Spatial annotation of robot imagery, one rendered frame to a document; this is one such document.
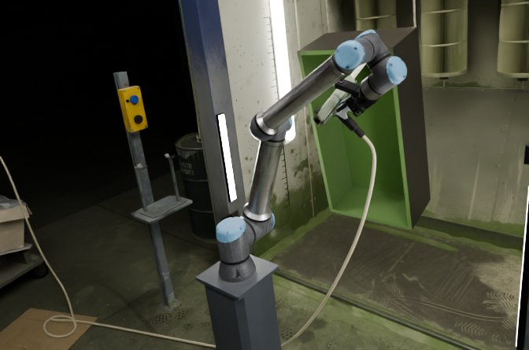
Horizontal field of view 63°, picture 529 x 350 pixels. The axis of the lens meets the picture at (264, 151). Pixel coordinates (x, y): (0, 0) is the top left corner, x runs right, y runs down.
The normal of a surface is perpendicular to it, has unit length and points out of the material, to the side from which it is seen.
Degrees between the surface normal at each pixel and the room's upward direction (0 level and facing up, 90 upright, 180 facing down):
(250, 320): 90
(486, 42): 90
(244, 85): 90
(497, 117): 57
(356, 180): 101
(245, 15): 90
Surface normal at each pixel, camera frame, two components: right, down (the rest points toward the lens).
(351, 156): -0.59, 0.49
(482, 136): -0.61, -0.26
